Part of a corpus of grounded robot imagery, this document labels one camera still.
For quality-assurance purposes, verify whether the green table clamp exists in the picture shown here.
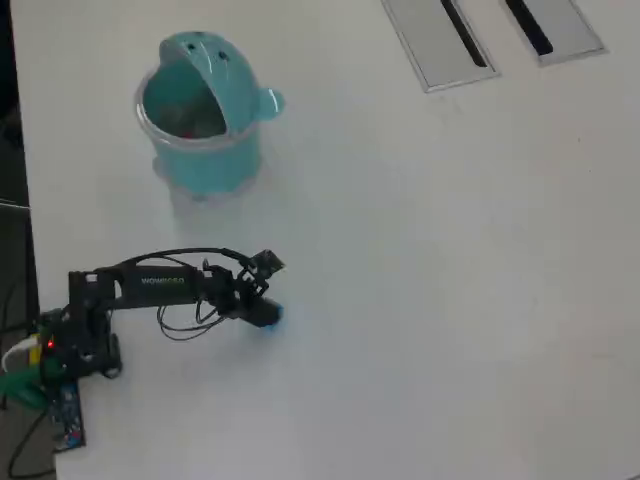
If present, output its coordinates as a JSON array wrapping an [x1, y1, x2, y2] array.
[[0, 367, 57, 410]]

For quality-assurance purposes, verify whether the black power cable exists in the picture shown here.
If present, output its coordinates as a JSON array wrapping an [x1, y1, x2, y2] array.
[[5, 409, 51, 479]]

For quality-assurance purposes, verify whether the white cable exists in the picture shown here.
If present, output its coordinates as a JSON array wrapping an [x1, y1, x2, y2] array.
[[0, 336, 40, 375]]

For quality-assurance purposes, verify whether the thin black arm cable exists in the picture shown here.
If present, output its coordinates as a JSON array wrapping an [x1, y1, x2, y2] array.
[[112, 246, 254, 342]]

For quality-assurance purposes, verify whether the blue lego block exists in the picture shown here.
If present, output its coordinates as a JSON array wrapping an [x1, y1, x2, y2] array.
[[258, 303, 287, 335]]

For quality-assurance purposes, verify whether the silver table cable hatch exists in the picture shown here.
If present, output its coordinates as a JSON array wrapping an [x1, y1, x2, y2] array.
[[499, 0, 609, 67], [380, 0, 502, 95]]

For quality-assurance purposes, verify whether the teal whale shaped bin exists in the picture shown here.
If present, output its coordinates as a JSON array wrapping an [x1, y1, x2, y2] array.
[[133, 30, 287, 200]]

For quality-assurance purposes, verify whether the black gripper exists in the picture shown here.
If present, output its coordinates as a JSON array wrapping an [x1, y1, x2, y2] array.
[[217, 278, 282, 329]]

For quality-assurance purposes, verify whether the blue circuit board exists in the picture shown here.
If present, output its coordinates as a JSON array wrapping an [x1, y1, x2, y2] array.
[[48, 383, 87, 453]]

